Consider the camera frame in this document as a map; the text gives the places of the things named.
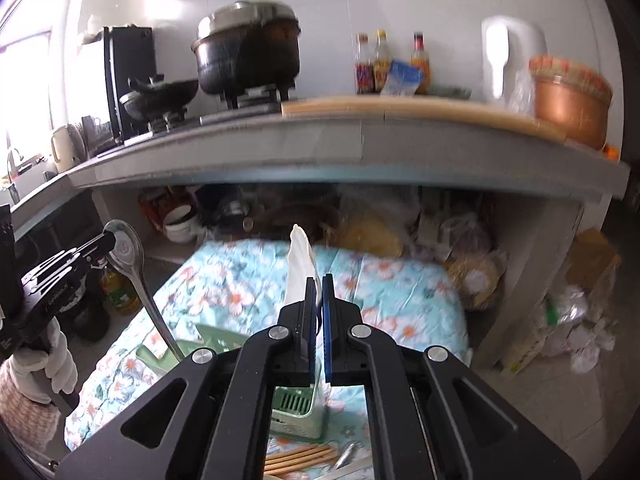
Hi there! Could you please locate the large metal spoon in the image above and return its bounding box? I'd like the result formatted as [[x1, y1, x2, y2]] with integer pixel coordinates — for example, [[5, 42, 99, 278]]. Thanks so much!
[[102, 219, 187, 361]]

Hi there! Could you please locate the white electric kettle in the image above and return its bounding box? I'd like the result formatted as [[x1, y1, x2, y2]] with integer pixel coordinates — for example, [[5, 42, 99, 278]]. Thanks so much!
[[481, 16, 548, 108]]

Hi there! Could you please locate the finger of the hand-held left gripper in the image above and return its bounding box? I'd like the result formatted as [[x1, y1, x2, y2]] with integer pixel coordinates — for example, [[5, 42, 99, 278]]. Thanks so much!
[[21, 231, 118, 292], [50, 254, 107, 297]]

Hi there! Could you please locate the yellow oil bottle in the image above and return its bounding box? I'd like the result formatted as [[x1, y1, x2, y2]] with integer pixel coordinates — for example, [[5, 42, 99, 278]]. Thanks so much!
[[100, 260, 142, 317]]

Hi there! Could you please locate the person's left forearm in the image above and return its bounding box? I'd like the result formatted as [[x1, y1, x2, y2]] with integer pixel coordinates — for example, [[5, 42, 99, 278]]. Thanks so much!
[[0, 360, 63, 461]]

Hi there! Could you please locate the metal faucet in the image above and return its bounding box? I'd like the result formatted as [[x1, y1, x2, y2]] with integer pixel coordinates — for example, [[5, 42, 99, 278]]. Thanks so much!
[[6, 147, 36, 182]]

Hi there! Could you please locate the wooden chopstick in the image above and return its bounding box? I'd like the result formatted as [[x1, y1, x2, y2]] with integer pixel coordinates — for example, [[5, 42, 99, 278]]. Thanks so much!
[[264, 442, 333, 462], [264, 457, 323, 476], [264, 449, 342, 470]]

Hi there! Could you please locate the black wok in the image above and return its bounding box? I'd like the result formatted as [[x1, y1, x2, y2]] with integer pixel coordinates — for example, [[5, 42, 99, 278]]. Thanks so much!
[[119, 74, 200, 121]]

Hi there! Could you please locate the green plastic utensil holder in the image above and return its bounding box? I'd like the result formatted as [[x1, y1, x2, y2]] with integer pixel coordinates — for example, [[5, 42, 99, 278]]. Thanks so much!
[[136, 324, 330, 443]]

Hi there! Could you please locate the brown bag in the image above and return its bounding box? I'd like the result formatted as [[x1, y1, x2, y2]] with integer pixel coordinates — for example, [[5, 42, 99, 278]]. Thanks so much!
[[444, 254, 507, 311]]

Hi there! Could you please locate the black cooking pot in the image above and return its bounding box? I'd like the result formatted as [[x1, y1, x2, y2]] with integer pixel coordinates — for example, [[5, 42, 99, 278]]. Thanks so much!
[[191, 22, 303, 97]]

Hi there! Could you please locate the blue packet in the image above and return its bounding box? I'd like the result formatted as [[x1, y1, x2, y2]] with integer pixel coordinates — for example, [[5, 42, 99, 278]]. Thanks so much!
[[380, 59, 426, 96]]

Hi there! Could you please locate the copper basin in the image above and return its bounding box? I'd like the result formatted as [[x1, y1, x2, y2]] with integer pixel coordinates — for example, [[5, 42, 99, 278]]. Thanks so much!
[[528, 55, 615, 151]]

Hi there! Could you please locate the clear plastic bag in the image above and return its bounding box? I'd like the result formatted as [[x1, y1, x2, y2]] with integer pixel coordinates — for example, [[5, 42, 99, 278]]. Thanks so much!
[[415, 200, 497, 262]]

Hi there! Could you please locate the steel pot lid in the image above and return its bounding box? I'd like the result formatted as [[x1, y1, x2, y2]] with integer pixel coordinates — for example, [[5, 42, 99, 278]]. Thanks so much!
[[197, 1, 301, 41]]

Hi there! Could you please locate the small metal spoon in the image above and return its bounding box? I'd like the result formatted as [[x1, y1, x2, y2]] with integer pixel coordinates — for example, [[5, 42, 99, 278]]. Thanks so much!
[[331, 441, 362, 472]]

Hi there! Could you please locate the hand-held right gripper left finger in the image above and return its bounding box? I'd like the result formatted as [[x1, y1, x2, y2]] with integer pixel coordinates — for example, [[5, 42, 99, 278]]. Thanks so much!
[[55, 276, 321, 480]]

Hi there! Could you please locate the white sack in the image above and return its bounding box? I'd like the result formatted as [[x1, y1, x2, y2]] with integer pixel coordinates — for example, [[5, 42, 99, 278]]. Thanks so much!
[[504, 305, 551, 377]]

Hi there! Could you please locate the red basket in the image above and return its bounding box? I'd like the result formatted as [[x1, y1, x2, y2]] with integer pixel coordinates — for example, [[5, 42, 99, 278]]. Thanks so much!
[[139, 189, 197, 232]]

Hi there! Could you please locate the pile of white plastic bags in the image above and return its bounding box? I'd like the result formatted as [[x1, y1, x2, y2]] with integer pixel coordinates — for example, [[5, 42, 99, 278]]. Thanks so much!
[[540, 285, 619, 376]]

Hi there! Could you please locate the floral blanket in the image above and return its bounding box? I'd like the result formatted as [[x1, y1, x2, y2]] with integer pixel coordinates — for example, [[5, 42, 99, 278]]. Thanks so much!
[[64, 239, 472, 480]]

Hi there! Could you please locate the concrete kitchen counter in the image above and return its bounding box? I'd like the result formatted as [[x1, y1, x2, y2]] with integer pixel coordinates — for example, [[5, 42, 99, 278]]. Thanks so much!
[[0, 95, 631, 243]]

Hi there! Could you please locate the stack of white bowls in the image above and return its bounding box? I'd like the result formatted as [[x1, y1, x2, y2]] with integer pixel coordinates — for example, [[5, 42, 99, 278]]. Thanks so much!
[[162, 204, 206, 244]]

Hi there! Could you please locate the wooden cutting board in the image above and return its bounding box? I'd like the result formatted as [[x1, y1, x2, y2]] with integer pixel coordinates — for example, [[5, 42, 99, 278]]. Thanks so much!
[[281, 95, 569, 142]]

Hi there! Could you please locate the person's left hand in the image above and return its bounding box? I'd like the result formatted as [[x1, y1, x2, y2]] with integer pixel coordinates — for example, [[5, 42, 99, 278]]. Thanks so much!
[[9, 319, 79, 404]]

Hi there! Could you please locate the cream electric kettle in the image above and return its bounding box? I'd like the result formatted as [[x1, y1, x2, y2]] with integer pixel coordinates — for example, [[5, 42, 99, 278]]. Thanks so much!
[[50, 125, 83, 173]]

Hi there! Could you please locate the black container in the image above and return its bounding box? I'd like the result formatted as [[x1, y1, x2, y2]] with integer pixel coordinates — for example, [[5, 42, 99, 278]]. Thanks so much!
[[69, 294, 112, 342]]

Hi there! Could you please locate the black kitchen appliance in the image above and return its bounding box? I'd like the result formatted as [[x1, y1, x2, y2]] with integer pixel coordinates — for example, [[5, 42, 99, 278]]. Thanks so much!
[[102, 26, 156, 141]]

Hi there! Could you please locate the gas stove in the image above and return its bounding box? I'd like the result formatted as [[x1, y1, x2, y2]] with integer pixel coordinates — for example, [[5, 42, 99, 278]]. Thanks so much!
[[95, 87, 287, 148]]

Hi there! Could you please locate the window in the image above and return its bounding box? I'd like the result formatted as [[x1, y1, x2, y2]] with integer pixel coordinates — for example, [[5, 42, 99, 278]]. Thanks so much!
[[0, 7, 57, 161]]

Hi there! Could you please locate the white rice paddle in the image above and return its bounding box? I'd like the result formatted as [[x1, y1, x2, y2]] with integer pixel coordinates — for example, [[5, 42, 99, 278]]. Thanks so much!
[[287, 224, 321, 311]]

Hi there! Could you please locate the yellow bag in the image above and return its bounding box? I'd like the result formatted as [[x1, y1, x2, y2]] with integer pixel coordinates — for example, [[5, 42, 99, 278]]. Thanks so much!
[[344, 211, 404, 259]]

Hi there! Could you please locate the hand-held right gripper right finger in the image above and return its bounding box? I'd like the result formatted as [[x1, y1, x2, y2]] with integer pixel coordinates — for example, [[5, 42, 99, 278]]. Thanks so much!
[[322, 274, 582, 480]]

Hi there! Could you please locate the cardboard box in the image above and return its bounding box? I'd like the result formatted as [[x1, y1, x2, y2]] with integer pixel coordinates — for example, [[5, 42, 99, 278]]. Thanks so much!
[[565, 230, 622, 311]]

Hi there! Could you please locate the steel bowl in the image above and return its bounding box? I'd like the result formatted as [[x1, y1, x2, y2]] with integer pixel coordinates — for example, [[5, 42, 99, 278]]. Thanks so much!
[[219, 200, 252, 231]]

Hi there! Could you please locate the glass sauce bottle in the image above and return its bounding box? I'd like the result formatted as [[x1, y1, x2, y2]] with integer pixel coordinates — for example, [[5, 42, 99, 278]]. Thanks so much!
[[411, 31, 431, 95], [372, 30, 392, 92], [355, 32, 375, 95]]

